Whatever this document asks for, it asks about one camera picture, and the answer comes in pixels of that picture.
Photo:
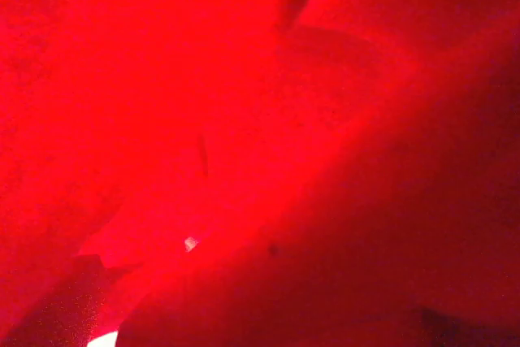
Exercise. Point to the red t-shirt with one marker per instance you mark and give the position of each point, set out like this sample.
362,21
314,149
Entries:
243,119

